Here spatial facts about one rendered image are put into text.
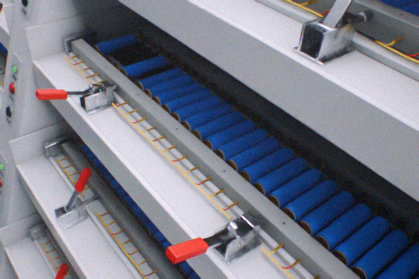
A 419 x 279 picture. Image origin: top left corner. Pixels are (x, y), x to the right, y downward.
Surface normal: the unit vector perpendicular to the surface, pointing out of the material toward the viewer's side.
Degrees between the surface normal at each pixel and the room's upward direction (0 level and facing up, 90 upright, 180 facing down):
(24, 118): 90
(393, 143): 110
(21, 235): 90
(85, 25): 90
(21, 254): 20
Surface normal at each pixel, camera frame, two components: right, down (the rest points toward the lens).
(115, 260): 0.05, -0.77
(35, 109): 0.62, 0.52
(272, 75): -0.79, 0.36
